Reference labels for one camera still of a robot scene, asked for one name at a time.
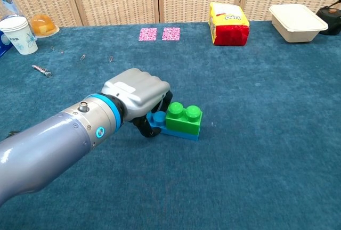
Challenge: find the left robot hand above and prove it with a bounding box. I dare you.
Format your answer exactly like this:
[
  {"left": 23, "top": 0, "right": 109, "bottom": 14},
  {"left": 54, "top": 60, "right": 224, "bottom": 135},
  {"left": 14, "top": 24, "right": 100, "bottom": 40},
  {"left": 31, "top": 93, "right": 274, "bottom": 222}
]
[{"left": 101, "top": 68, "right": 174, "bottom": 139}]

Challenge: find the green toy brick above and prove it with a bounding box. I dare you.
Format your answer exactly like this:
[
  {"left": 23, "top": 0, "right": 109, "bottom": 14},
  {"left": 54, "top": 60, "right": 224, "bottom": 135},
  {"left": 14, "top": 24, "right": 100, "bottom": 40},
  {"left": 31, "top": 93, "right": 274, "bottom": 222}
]
[{"left": 165, "top": 102, "right": 204, "bottom": 136}]

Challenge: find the blue toy brick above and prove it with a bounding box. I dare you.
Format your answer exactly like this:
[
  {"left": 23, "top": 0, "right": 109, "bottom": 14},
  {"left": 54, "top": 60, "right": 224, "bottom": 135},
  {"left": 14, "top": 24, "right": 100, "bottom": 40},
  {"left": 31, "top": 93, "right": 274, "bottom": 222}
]
[{"left": 145, "top": 111, "right": 201, "bottom": 142}]

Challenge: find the pink patterned card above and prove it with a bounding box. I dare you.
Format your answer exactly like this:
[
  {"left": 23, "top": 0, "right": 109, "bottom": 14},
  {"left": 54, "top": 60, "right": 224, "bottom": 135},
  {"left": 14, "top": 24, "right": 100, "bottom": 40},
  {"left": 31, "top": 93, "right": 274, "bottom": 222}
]
[
  {"left": 138, "top": 27, "right": 158, "bottom": 42},
  {"left": 161, "top": 27, "right": 181, "bottom": 42}
]

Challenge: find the blue table cloth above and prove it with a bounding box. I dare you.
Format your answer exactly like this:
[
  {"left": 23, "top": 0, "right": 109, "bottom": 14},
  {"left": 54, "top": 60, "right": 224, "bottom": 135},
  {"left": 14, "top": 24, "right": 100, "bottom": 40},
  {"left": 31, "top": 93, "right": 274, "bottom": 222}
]
[{"left": 0, "top": 20, "right": 341, "bottom": 230}]

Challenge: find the yellow red snack bag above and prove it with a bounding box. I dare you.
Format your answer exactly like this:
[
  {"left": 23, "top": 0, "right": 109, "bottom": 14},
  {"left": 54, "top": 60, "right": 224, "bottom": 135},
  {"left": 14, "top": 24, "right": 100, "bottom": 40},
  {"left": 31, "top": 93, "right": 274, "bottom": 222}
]
[{"left": 208, "top": 2, "right": 251, "bottom": 47}]

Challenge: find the orange jelly cup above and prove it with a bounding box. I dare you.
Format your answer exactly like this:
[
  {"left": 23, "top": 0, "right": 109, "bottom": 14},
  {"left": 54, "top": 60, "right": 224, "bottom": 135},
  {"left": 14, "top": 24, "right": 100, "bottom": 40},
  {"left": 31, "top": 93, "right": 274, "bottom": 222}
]
[{"left": 29, "top": 13, "right": 60, "bottom": 38}]

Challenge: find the white paper cup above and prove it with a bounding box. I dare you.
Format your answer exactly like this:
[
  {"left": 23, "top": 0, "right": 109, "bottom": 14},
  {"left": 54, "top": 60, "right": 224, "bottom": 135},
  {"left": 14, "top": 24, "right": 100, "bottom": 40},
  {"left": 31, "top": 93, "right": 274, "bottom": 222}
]
[{"left": 0, "top": 15, "right": 39, "bottom": 56}]

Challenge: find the clear water bottle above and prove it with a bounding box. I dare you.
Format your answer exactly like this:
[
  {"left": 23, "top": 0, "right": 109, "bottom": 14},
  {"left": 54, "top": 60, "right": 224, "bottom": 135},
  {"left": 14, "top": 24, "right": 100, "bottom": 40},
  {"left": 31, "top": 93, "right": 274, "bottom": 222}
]
[{"left": 0, "top": 0, "right": 25, "bottom": 23}]

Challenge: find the beige lidded lunch box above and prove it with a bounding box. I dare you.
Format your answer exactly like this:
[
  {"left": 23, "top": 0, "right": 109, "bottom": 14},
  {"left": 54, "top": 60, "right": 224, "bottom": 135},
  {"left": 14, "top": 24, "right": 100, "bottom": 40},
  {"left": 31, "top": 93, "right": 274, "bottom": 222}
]
[{"left": 268, "top": 4, "right": 329, "bottom": 44}]

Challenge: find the black round pot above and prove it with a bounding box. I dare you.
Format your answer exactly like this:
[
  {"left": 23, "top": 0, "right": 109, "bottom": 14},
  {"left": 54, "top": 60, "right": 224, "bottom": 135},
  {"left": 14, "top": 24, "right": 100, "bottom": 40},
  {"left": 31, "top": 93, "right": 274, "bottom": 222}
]
[{"left": 315, "top": 5, "right": 341, "bottom": 36}]

